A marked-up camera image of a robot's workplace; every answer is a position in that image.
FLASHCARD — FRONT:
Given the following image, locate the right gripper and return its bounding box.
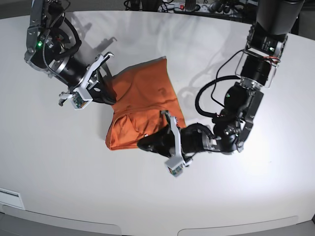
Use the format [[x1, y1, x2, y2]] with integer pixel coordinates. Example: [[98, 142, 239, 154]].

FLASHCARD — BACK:
[[55, 56, 117, 105]]

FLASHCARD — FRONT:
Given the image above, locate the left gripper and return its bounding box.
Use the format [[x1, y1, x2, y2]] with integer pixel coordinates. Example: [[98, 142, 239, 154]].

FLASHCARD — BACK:
[[137, 124, 214, 157]]

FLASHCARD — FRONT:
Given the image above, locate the orange T-shirt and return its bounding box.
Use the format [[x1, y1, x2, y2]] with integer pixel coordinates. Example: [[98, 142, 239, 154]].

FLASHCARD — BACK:
[[105, 57, 186, 150]]

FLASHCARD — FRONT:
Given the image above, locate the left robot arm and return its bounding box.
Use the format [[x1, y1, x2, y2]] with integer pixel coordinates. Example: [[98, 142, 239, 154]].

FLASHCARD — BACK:
[[137, 0, 304, 158]]

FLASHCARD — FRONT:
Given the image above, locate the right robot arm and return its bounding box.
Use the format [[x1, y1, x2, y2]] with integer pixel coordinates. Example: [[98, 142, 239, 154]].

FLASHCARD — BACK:
[[24, 0, 116, 110]]

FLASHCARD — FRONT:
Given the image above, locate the white power strip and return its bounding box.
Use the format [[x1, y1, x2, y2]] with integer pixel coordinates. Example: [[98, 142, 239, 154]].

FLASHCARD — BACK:
[[157, 0, 235, 15]]

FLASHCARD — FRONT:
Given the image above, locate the white label plate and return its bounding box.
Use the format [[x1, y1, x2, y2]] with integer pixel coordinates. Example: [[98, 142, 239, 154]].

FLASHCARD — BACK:
[[0, 188, 25, 210]]

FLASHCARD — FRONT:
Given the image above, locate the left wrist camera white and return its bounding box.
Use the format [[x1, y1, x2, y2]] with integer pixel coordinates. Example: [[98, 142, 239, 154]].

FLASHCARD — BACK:
[[165, 156, 185, 177]]

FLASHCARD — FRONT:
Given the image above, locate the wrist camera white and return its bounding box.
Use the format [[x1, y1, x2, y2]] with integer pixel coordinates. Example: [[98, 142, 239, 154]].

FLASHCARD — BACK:
[[165, 156, 185, 177], [71, 92, 91, 110]]

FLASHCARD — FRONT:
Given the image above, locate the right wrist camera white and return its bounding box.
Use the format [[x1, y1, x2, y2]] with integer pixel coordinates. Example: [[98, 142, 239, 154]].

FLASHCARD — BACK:
[[71, 92, 91, 110]]

